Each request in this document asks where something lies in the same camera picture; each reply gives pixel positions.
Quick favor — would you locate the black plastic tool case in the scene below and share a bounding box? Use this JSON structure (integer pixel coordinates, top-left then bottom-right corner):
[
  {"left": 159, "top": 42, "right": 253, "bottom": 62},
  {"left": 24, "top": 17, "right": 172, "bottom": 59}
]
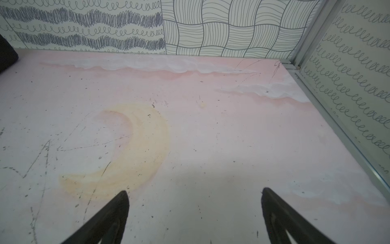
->
[{"left": 0, "top": 35, "right": 19, "bottom": 73}]

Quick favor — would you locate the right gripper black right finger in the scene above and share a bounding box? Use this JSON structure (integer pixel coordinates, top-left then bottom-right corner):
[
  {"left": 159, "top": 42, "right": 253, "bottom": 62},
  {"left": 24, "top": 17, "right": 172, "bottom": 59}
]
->
[{"left": 261, "top": 188, "right": 334, "bottom": 244}]

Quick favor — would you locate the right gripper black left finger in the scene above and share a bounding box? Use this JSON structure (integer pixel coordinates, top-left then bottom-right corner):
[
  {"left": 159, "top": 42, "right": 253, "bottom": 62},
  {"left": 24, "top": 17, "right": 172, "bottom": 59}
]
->
[{"left": 63, "top": 191, "right": 130, "bottom": 244}]

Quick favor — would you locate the pink floral table mat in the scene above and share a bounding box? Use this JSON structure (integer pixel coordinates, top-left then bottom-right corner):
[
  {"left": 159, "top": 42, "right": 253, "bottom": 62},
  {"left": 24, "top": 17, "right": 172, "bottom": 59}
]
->
[{"left": 1, "top": 49, "right": 390, "bottom": 244}]

